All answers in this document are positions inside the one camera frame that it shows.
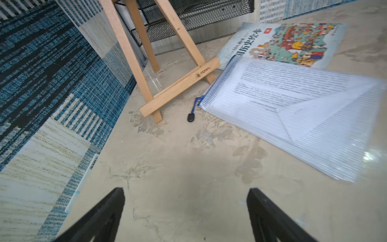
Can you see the black wire shelf rack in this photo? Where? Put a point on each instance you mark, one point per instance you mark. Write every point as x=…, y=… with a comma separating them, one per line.
x=193, y=14

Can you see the wooden easel stand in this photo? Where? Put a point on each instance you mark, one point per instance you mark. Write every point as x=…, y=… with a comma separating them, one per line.
x=192, y=67

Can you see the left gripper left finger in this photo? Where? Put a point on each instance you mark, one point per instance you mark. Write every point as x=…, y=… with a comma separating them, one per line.
x=99, y=224

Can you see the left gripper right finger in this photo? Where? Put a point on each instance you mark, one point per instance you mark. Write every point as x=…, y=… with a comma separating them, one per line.
x=270, y=223

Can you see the colourful picture book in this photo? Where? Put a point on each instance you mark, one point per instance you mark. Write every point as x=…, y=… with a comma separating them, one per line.
x=304, y=44

